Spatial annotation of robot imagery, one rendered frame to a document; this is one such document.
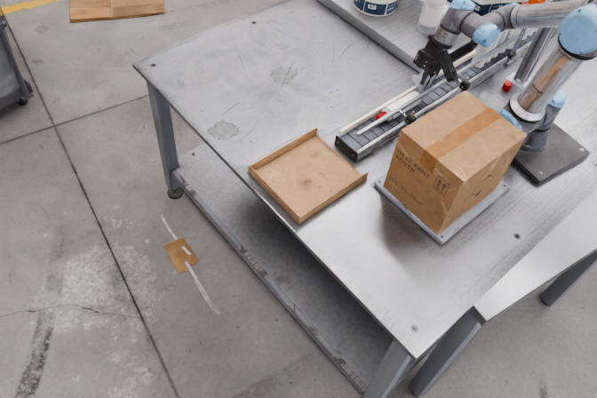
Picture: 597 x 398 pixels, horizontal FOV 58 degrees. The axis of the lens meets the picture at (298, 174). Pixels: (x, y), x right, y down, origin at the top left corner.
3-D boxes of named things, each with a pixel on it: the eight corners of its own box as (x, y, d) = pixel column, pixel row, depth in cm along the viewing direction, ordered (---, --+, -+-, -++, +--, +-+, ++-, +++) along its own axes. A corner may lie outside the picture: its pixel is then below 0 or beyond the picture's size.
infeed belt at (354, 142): (579, -4, 263) (584, -11, 260) (594, 4, 259) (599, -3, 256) (337, 144, 188) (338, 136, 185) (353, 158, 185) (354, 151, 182)
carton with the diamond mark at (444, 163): (441, 147, 190) (465, 90, 169) (495, 189, 179) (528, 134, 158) (382, 186, 177) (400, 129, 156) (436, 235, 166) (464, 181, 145)
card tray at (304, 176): (315, 134, 192) (316, 126, 189) (366, 179, 181) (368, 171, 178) (249, 172, 179) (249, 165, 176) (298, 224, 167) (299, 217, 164)
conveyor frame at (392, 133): (577, -4, 264) (581, -12, 261) (596, 8, 260) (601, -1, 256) (333, 144, 190) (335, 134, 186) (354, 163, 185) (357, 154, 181)
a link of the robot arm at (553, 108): (560, 121, 188) (577, 92, 177) (535, 136, 183) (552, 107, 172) (533, 101, 194) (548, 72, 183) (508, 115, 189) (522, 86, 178)
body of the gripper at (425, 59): (422, 62, 198) (437, 33, 191) (440, 75, 194) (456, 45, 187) (410, 64, 193) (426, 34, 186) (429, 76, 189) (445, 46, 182)
